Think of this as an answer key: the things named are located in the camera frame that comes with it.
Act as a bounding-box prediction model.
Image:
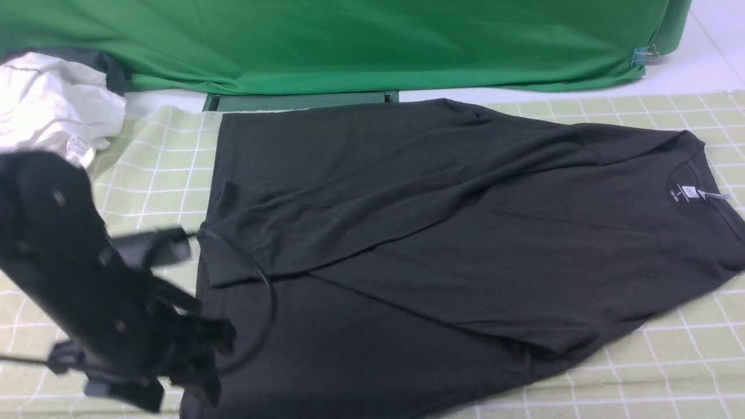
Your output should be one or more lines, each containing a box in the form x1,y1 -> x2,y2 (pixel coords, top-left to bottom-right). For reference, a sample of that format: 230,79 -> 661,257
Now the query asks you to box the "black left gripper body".
2,228 -> 235,414

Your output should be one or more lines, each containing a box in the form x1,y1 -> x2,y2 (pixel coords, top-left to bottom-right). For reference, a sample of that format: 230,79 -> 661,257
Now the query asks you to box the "dark gray long-sleeve shirt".
180,99 -> 743,418

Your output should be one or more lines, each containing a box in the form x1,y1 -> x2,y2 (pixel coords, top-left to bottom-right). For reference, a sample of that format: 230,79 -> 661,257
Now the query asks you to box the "crumpled white shirt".
1,52 -> 126,168

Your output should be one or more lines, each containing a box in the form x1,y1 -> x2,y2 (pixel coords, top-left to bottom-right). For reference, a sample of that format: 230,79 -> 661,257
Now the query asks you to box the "dark gray garment behind white shirt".
30,46 -> 130,97

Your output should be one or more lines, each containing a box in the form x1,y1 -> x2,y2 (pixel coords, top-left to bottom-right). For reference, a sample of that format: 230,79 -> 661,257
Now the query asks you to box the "green backdrop cloth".
1,1 -> 691,95

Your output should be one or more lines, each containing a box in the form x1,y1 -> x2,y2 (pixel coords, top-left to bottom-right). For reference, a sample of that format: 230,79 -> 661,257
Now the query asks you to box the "light green checkered tablecloth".
0,91 -> 745,419

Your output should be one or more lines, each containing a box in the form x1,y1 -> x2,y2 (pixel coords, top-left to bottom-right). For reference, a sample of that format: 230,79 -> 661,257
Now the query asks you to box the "metal binder clip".
630,44 -> 661,68

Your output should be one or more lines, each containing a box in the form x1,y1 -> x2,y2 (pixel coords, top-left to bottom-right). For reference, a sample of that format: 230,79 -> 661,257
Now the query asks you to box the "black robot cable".
0,230 -> 277,376

